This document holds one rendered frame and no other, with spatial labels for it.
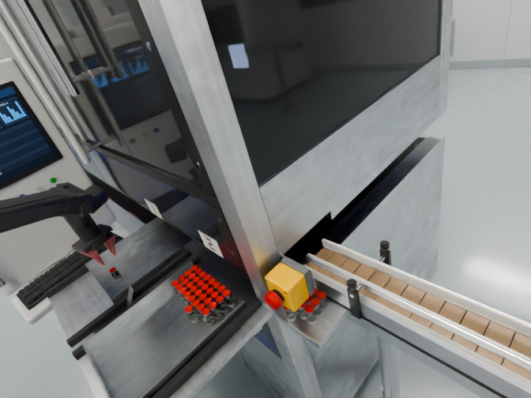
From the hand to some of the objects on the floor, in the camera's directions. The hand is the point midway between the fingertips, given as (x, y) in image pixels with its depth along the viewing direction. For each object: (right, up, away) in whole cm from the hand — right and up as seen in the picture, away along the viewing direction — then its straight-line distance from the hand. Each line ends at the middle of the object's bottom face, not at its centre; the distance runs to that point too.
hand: (107, 257), depth 99 cm
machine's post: (+73, -78, +30) cm, 111 cm away
